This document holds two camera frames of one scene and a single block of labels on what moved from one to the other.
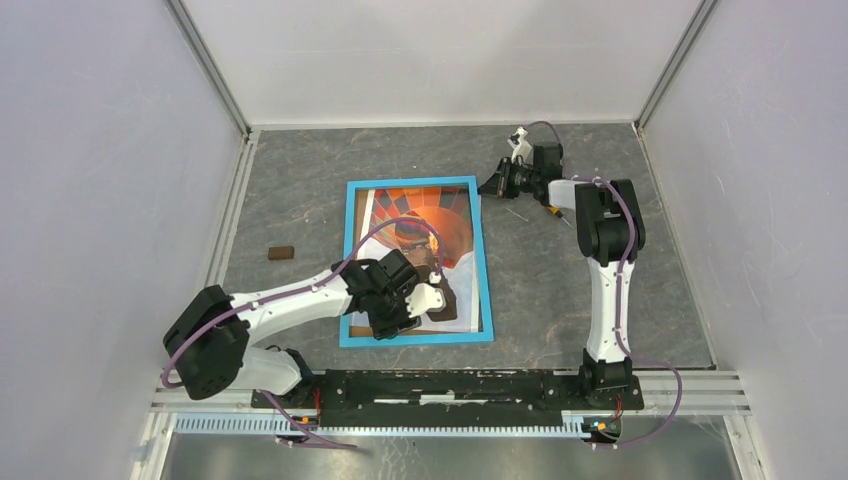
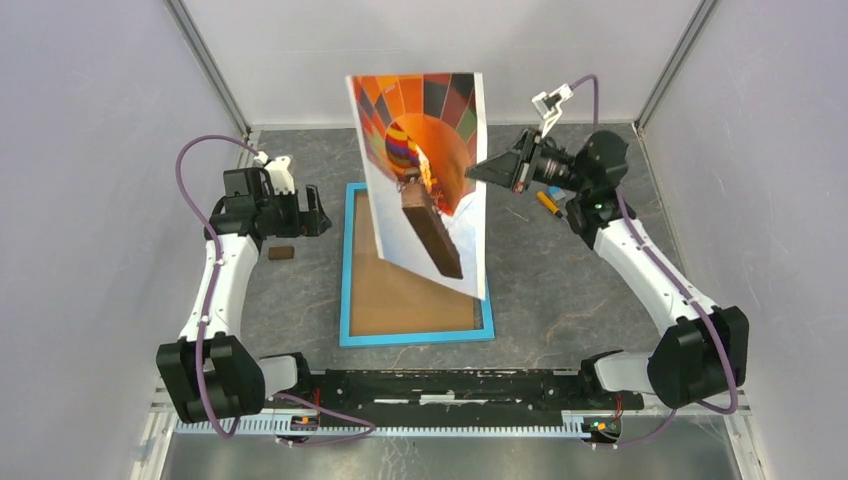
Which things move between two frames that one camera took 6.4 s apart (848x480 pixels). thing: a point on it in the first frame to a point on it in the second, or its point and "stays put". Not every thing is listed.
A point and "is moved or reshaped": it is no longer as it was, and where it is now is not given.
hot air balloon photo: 431,225 is moved or reshaped
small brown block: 281,252 stays put
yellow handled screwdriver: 555,210 stays put
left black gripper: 388,329 to 310,223
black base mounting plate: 434,399 stays put
